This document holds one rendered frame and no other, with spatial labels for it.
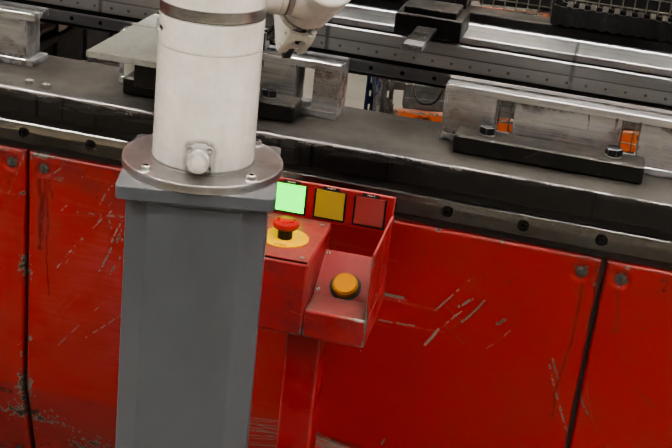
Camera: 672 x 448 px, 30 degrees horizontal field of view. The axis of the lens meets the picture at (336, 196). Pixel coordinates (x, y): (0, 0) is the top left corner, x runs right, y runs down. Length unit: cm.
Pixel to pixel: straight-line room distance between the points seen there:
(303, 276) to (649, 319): 56
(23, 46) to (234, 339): 93
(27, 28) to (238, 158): 89
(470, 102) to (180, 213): 74
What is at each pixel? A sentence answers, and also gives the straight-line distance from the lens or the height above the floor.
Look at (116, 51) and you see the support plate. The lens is 194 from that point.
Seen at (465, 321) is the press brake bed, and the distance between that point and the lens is 205.
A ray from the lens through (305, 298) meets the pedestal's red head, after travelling 182.
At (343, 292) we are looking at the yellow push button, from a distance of 186.
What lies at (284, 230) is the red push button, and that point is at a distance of 184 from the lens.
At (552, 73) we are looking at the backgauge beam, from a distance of 229.
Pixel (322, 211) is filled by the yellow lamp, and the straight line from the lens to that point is 192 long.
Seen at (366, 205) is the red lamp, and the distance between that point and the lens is 190.
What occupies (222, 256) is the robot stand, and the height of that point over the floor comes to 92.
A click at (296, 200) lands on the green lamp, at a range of 192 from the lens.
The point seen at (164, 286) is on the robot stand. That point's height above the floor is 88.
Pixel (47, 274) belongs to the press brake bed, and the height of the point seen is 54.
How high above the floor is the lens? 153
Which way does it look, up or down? 22 degrees down
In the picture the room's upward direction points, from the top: 6 degrees clockwise
